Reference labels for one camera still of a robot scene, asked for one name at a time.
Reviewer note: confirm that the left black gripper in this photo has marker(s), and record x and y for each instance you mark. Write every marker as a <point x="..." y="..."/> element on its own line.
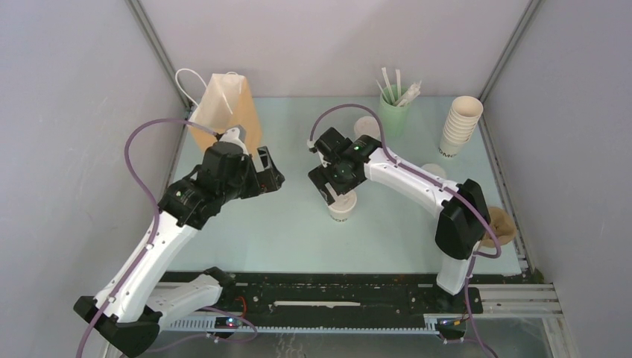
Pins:
<point x="268" y="180"/>

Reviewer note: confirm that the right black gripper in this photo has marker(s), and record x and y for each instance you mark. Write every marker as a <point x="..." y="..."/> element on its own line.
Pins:
<point x="321" y="176"/>

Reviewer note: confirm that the white paper cup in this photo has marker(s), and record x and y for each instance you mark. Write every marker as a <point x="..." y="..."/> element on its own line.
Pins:
<point x="339" y="215"/>
<point x="367" y="125"/>

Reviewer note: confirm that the brown paper takeout bag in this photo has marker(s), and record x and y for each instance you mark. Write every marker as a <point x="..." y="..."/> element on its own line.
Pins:
<point x="226" y="103"/>

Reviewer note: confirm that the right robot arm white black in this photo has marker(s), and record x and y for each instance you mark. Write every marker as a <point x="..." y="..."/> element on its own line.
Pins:
<point x="460" y="208"/>

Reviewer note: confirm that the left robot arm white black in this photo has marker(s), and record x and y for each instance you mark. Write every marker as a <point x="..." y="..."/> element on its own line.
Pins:
<point x="126" y="313"/>

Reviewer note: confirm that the green straw holder cup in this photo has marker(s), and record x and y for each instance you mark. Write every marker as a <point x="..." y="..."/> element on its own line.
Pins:
<point x="393" y="118"/>

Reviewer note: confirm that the stack of white plastic lids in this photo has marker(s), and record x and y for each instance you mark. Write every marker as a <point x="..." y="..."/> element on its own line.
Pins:
<point x="434" y="171"/>

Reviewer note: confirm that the wrapped straw leftmost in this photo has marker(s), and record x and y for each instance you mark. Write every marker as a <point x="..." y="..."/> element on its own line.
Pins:
<point x="388" y="86"/>

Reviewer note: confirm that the stack of white paper cups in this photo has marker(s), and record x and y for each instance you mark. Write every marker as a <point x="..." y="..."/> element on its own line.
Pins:
<point x="461" y="121"/>

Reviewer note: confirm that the brown pulp cup carrier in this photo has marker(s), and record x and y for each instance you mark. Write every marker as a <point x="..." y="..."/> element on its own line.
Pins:
<point x="502" y="225"/>

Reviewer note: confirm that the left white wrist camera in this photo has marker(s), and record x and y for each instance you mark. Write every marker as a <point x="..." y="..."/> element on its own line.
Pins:
<point x="235" y="135"/>

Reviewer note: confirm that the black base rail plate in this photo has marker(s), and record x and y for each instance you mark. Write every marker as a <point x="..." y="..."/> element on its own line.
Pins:
<point x="344" y="300"/>

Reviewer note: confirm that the white cable duct strip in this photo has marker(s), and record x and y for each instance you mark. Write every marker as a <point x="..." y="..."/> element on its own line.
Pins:
<point x="206" y="324"/>

